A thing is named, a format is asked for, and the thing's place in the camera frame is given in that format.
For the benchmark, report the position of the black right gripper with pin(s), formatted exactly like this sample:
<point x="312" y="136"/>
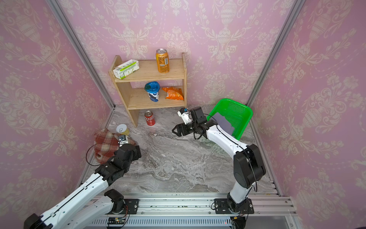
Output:
<point x="180" y="127"/>

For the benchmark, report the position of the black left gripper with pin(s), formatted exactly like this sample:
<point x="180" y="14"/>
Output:
<point x="137" y="153"/>

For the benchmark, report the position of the red plaid skirt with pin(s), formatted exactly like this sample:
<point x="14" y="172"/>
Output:
<point x="106" y="145"/>

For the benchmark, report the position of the lavender skirt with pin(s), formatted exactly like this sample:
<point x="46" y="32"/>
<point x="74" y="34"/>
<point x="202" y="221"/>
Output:
<point x="223" y="123"/>

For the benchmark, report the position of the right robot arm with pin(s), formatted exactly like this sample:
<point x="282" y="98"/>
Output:
<point x="248" y="163"/>

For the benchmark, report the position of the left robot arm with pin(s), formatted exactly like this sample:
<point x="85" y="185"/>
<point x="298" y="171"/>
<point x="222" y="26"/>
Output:
<point x="92" y="199"/>

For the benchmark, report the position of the red cola can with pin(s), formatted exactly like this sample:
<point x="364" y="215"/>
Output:
<point x="149" y="117"/>

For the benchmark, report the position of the orange snack bag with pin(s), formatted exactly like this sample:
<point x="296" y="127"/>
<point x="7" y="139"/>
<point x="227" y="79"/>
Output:
<point x="173" y="93"/>

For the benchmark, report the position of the yellow white can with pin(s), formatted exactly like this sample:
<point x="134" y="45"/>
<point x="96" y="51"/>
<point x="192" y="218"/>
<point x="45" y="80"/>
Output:
<point x="122" y="129"/>

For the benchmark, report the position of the wooden two-tier shelf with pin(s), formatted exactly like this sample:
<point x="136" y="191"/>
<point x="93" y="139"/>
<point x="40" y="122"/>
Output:
<point x="141" y="90"/>

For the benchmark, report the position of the small black circuit board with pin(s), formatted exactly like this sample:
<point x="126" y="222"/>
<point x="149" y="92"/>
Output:
<point x="113" y="221"/>

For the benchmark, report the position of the green plastic perforated basket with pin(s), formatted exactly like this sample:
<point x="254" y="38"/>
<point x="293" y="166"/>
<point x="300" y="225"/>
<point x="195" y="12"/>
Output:
<point x="236" y="113"/>

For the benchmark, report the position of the orange drink can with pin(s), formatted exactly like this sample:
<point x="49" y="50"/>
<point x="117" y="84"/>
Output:
<point x="162" y="58"/>

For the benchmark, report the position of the white green tissue box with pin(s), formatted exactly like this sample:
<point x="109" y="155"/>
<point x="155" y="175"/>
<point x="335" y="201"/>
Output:
<point x="125" y="69"/>

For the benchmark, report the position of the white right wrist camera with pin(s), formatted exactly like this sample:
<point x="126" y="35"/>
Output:
<point x="184" y="113"/>

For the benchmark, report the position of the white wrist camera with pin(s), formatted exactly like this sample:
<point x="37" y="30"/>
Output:
<point x="123" y="139"/>
<point x="184" y="113"/>

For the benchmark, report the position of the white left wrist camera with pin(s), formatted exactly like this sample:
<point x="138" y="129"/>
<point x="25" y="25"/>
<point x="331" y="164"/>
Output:
<point x="123" y="139"/>

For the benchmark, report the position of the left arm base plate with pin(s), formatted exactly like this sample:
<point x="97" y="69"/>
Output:
<point x="126" y="206"/>

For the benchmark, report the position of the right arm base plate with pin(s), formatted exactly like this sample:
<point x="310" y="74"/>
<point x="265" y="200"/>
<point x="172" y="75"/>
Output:
<point x="226" y="206"/>

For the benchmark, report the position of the aluminium mounting rail frame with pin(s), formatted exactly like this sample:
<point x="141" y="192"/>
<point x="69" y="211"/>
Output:
<point x="196" y="211"/>

